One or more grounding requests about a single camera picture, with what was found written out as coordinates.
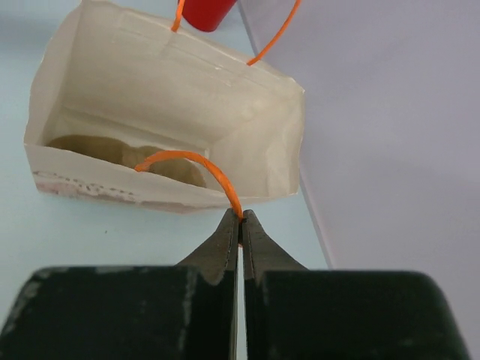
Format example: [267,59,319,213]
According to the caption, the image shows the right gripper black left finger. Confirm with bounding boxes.
[1,210,240,359]

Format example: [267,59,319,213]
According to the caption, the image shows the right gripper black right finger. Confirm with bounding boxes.
[241,210,470,359]

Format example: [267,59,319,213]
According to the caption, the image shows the brown pulp cup carrier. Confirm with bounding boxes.
[46,135,206,188]

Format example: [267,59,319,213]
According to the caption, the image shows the white paper takeout bag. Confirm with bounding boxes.
[23,1,305,213]

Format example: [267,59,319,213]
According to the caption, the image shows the red plastic cup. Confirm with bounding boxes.
[182,0,236,32]

